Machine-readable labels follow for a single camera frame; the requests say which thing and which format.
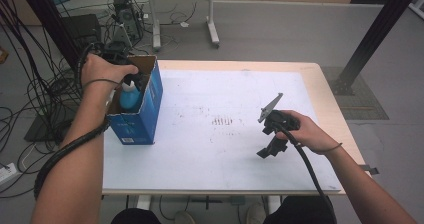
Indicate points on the blue cardboard box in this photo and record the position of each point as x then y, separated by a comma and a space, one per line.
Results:
143, 124

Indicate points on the black case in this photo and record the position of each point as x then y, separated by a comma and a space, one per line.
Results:
81, 30

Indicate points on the thin band on right wrist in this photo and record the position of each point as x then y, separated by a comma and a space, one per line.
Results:
333, 148

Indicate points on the white power strip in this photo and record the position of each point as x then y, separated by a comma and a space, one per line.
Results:
7, 174

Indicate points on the black tape piece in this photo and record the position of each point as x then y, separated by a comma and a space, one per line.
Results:
369, 169

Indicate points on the grey gridded floor mat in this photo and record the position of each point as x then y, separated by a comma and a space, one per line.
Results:
366, 107

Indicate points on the blue bottle with white cap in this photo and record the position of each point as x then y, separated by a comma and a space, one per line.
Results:
129, 99

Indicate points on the person's shoe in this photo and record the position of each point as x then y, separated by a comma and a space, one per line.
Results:
256, 214
184, 218

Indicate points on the white desk with legs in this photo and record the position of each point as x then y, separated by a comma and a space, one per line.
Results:
210, 17

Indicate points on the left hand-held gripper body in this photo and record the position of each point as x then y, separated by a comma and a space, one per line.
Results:
115, 52

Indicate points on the thin band on left wrist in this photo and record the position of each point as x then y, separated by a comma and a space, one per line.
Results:
100, 80

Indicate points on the person's leg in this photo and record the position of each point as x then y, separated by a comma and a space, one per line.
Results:
135, 217
296, 212

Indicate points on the person's right hand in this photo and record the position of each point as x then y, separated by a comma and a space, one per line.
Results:
310, 134

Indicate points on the person's left hand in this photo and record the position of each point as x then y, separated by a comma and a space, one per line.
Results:
100, 69

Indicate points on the thin band on wrist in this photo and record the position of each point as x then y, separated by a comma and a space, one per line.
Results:
333, 148
100, 80

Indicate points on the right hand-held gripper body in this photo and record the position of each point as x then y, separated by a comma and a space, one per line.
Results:
278, 120

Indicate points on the computer tower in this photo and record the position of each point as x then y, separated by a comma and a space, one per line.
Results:
128, 14

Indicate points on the small white adapter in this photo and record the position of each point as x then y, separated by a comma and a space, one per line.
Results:
184, 24

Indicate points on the black stand base plate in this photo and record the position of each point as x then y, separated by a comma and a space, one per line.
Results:
43, 130

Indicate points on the black metal stand post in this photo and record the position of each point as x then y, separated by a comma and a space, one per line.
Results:
376, 27
50, 20

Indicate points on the person's left shoe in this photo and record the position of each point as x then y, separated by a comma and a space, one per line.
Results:
184, 218

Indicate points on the white paper sheet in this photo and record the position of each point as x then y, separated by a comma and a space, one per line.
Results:
206, 164

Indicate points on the person's right leg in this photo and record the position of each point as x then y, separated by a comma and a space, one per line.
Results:
296, 212

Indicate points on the person's left leg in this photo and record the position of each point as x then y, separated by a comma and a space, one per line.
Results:
135, 217

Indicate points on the person's right shoe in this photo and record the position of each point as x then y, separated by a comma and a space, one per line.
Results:
256, 214

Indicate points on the white table leg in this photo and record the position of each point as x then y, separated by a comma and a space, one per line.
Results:
144, 202
274, 203

